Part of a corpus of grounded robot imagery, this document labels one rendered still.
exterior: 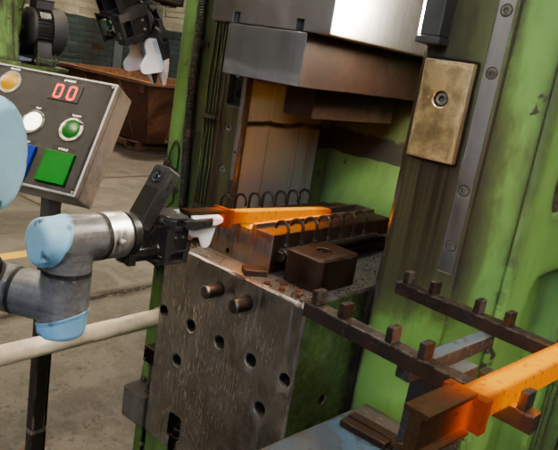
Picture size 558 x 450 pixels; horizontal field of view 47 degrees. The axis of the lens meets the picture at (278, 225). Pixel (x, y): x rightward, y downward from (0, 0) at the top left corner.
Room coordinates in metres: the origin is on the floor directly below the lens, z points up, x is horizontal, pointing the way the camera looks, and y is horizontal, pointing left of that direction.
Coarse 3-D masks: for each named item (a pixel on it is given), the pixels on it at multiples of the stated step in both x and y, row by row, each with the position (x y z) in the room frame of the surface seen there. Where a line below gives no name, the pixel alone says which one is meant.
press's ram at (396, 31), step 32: (224, 0) 1.31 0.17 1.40; (256, 0) 1.25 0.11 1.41; (288, 0) 1.20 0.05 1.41; (320, 0) 1.16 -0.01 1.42; (352, 0) 1.17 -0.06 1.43; (384, 0) 1.25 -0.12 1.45; (416, 0) 1.33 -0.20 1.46; (320, 32) 1.15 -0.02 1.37; (352, 32) 1.18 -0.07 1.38; (384, 32) 1.26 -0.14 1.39; (416, 32) 1.35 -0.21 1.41
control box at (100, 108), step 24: (0, 72) 1.53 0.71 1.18; (24, 72) 1.52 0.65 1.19; (48, 72) 1.51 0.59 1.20; (24, 96) 1.48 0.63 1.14; (48, 96) 1.47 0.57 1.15; (72, 96) 1.46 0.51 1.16; (96, 96) 1.45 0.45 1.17; (120, 96) 1.47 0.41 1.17; (48, 120) 1.44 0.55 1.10; (72, 120) 1.43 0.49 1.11; (96, 120) 1.42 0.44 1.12; (120, 120) 1.48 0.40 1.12; (48, 144) 1.41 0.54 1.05; (72, 144) 1.40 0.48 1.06; (96, 144) 1.40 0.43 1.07; (72, 168) 1.37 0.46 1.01; (96, 168) 1.41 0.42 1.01; (24, 192) 1.43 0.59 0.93; (48, 192) 1.35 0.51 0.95; (72, 192) 1.33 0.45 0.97; (96, 192) 1.42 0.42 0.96
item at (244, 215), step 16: (192, 208) 1.11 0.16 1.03; (208, 208) 1.14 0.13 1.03; (224, 208) 1.16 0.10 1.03; (240, 208) 1.22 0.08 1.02; (256, 208) 1.25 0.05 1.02; (272, 208) 1.28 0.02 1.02; (288, 208) 1.32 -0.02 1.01; (304, 208) 1.35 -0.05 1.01; (320, 208) 1.39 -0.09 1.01; (224, 224) 1.15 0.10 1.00
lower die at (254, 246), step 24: (312, 216) 1.34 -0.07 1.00; (336, 216) 1.40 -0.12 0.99; (360, 216) 1.46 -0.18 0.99; (384, 216) 1.50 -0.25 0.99; (216, 240) 1.26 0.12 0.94; (240, 240) 1.22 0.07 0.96; (264, 240) 1.18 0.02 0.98; (288, 240) 1.20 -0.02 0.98; (384, 240) 1.49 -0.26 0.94; (264, 264) 1.18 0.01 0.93
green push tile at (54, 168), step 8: (48, 152) 1.39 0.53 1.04; (56, 152) 1.38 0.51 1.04; (48, 160) 1.38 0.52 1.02; (56, 160) 1.37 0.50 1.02; (64, 160) 1.37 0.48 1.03; (72, 160) 1.37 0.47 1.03; (40, 168) 1.37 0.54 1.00; (48, 168) 1.37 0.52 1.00; (56, 168) 1.36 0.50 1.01; (64, 168) 1.36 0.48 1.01; (40, 176) 1.36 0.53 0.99; (48, 176) 1.36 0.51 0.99; (56, 176) 1.35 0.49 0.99; (64, 176) 1.35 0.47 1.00; (56, 184) 1.34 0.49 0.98; (64, 184) 1.35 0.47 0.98
